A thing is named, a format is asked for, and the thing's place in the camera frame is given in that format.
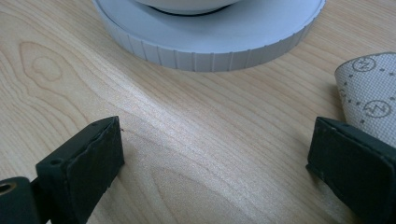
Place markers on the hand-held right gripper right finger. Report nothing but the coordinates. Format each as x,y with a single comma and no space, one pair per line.
355,161

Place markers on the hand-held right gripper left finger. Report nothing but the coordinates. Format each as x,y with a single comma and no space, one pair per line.
84,161

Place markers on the white patterned cloth pouch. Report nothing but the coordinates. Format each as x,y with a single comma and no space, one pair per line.
370,90

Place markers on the white jewellery stand with bowl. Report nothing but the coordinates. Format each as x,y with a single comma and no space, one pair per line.
218,37

